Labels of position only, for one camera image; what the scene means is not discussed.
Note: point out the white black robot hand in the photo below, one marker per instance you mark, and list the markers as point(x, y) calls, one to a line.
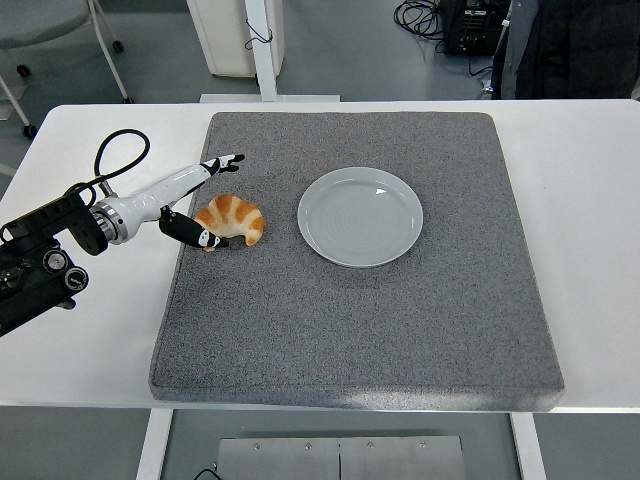
point(165, 192)

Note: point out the golden croissant bread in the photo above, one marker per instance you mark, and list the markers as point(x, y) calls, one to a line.
point(235, 215)

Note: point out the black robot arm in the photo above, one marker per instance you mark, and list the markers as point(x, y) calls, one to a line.
point(35, 295)

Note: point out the round grey plate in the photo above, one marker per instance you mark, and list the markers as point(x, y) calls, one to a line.
point(360, 220)

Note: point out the grey metal plate with screws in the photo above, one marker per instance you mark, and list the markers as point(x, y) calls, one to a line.
point(340, 460)

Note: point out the white column with foot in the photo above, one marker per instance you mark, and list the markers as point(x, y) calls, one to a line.
point(265, 60)

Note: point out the white cabinet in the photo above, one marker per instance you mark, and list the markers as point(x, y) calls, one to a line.
point(225, 35)

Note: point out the grey felt mat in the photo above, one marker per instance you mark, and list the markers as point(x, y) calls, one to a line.
point(350, 325)

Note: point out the white table leg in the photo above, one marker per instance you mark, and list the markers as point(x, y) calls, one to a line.
point(529, 450)
point(154, 445)

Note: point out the black equipment box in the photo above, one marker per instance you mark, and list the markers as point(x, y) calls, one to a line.
point(465, 30)

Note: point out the grey chair with white frame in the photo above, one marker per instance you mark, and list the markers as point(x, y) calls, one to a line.
point(35, 20)

